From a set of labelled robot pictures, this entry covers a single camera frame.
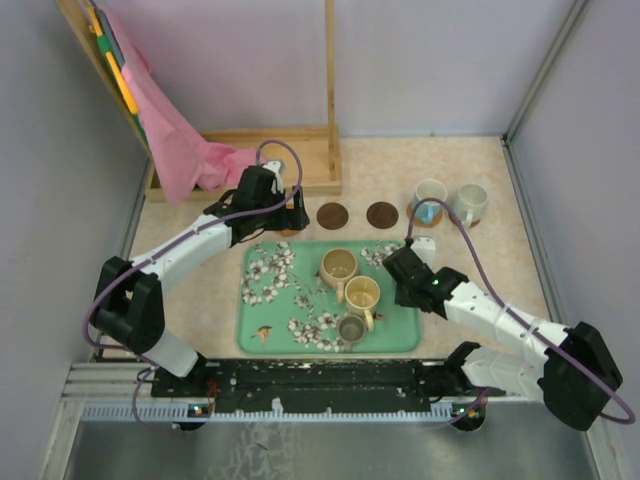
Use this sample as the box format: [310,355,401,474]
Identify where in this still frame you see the woven rattan coaster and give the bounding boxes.
[275,229,302,238]

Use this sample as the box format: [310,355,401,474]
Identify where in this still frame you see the light woven coaster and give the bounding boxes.
[406,203,443,228]

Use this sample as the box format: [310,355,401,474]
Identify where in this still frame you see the dark brown wooden coaster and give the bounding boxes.
[366,201,399,229]

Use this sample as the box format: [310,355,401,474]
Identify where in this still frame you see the dark reddish wooden coaster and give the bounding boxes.
[316,202,349,230]

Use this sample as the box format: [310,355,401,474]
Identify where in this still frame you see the white grey mug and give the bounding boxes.
[451,183,489,219]

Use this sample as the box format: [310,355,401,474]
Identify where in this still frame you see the light blue mug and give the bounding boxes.
[412,179,448,225]

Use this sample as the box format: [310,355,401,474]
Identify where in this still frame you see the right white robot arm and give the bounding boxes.
[383,242,623,431]

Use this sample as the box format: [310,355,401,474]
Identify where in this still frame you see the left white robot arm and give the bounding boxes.
[88,160,309,397]

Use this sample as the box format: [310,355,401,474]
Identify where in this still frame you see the small grey cup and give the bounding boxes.
[336,315,368,352]

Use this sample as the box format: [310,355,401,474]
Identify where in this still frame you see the yellow mug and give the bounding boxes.
[344,276,381,332]

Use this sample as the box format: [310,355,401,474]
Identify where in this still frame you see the wooden rack stand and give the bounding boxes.
[56,1,342,196]

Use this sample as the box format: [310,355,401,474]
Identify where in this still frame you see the pink cloth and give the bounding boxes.
[100,6,256,205]

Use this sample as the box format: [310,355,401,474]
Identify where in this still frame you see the beige mug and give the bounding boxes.
[319,248,360,304]

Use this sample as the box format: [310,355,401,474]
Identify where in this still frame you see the green floral tray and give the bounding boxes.
[236,240,422,356]

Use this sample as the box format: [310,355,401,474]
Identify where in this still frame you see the yellow green hanger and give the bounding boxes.
[84,1,139,115]

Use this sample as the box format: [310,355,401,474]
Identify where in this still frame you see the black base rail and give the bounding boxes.
[149,344,486,414]

